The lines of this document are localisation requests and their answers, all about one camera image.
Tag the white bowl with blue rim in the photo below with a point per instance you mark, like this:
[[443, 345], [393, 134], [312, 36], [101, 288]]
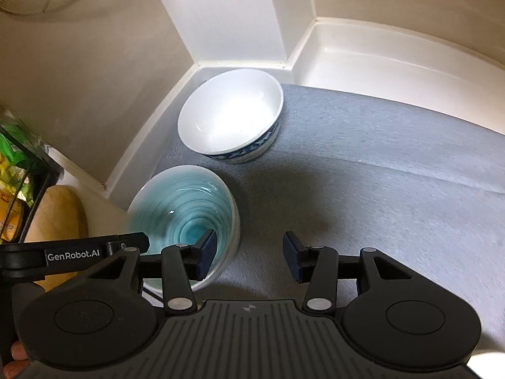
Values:
[[229, 114]]

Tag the person's left hand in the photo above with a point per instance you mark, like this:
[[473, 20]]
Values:
[[19, 359]]

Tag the wooden cutting board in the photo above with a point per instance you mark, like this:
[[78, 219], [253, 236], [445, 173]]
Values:
[[59, 213]]

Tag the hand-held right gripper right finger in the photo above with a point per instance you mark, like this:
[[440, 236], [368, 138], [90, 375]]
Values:
[[294, 257]]

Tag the teal striped bowl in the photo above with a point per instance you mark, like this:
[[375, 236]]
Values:
[[177, 205]]

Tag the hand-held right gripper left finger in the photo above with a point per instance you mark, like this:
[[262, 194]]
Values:
[[207, 256]]

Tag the green food packet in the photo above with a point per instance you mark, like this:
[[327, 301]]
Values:
[[15, 148]]

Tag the grey mat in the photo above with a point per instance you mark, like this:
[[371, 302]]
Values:
[[355, 189]]

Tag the yellow food packet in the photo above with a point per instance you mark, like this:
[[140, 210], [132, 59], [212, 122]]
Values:
[[14, 201]]

